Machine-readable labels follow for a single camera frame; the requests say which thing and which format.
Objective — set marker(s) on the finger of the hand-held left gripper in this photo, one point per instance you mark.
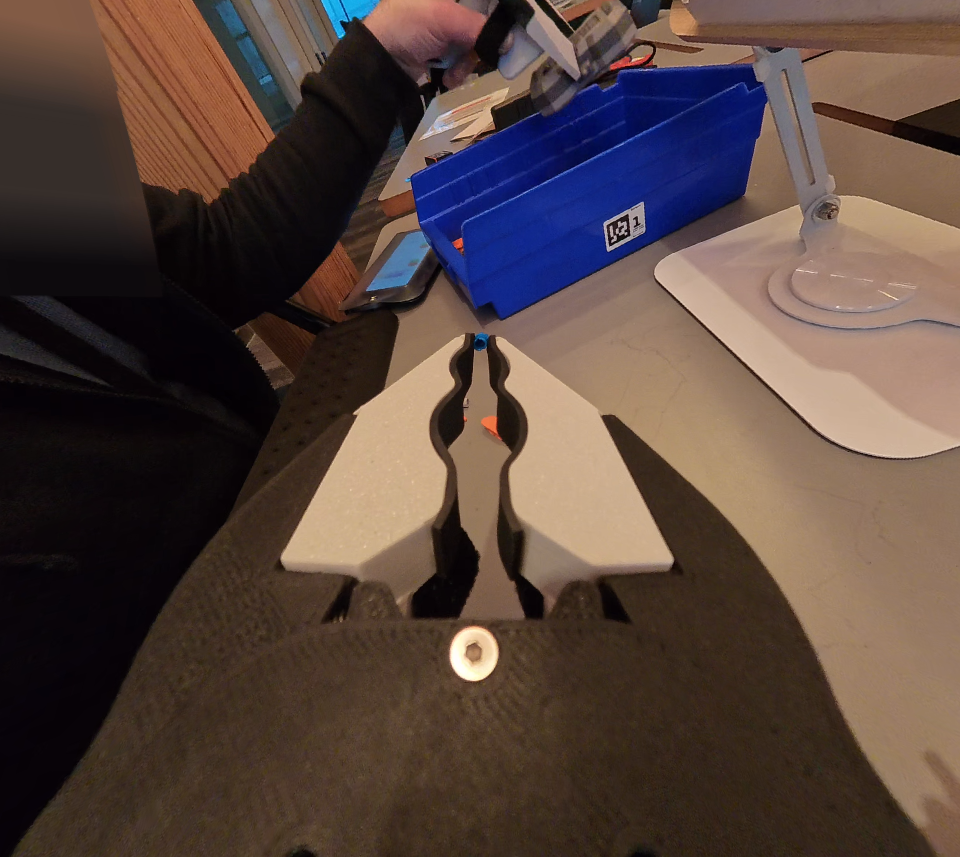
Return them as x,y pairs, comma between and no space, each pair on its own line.
555,47
551,9

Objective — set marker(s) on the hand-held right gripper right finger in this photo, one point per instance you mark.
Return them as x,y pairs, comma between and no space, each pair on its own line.
585,497

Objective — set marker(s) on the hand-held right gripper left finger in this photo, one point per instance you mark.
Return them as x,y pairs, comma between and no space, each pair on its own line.
360,497

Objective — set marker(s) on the large grey building assembly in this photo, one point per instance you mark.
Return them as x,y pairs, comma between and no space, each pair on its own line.
600,32

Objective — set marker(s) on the small orange wedge piece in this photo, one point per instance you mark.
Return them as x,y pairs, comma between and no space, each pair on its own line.
489,426

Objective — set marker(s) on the blue plastic bin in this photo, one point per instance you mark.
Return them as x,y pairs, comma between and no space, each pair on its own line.
637,159

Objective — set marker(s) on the person's left forearm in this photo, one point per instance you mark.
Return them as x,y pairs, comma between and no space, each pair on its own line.
285,197

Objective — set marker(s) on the person's left hand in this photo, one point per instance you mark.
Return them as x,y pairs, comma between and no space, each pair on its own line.
420,17

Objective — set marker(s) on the small black box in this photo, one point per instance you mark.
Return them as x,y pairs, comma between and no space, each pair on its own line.
514,111

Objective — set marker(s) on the teal box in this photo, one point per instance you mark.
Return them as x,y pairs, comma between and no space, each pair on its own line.
643,6

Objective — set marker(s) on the white red paper packet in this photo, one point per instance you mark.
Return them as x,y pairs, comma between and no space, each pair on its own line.
465,114

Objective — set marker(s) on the black perforated pad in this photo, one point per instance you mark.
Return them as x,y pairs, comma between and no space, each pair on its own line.
330,384

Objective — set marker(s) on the smartphone in leather holder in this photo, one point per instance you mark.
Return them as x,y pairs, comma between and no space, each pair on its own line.
397,264

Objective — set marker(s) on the white book stand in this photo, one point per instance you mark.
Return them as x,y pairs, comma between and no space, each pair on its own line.
750,317

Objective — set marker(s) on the oak wooden post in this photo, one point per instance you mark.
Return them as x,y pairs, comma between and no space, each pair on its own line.
172,84

